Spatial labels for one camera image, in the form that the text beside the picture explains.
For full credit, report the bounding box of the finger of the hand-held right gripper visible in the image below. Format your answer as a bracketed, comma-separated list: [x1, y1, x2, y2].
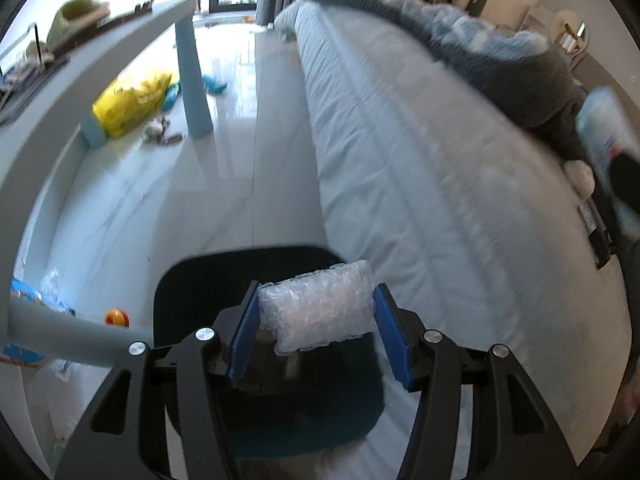
[606, 152, 640, 211]

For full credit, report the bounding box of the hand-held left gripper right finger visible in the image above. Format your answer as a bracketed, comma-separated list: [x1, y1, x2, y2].
[372, 282, 583, 480]

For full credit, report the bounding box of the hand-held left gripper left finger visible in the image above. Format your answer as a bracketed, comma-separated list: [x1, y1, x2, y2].
[55, 280, 261, 480]

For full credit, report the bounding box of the black bin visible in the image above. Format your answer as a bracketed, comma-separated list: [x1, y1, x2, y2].
[152, 245, 386, 461]

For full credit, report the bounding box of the blue white packet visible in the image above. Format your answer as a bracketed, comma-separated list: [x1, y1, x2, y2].
[575, 87, 640, 241]

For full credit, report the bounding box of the large bubble wrap piece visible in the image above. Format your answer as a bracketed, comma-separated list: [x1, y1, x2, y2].
[257, 259, 376, 356]

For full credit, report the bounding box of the black packet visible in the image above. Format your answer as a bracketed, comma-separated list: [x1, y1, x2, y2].
[577, 200, 616, 268]

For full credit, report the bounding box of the grey fleece blanket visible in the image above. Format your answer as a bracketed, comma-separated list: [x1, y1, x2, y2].
[292, 0, 596, 161]

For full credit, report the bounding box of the bed with grey sheet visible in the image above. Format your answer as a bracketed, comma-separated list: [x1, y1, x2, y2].
[275, 0, 640, 466]

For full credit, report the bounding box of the blue patterned duvet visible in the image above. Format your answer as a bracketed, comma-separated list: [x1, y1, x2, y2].
[425, 10, 546, 61]

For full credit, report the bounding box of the small grey pet toy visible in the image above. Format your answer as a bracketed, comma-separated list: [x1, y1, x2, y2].
[141, 116, 185, 147]

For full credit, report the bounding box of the blue printed packaging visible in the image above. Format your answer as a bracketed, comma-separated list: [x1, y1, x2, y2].
[0, 277, 76, 368]

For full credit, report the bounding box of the yellow plastic bag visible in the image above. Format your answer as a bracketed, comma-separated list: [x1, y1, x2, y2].
[91, 71, 173, 139]

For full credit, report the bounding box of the light blue table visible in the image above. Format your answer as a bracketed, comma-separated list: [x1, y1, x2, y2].
[0, 0, 213, 368]

